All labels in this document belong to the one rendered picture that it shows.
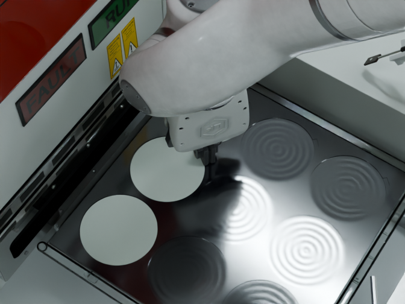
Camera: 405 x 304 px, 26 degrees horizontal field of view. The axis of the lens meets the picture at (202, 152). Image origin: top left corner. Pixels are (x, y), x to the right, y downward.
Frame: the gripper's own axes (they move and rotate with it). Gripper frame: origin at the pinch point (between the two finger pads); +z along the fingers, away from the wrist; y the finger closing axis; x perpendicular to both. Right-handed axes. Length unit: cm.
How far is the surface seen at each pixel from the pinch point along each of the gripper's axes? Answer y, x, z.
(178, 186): -5.1, -3.1, 2.0
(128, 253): -14.2, -10.0, 2.0
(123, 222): -13.4, -5.6, 2.0
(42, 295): -26.3, -8.3, 10.0
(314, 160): 13.6, -5.8, 2.0
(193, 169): -2.3, -1.5, 2.0
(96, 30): -10.3, 9.4, -18.4
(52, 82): -17.1, 4.5, -17.7
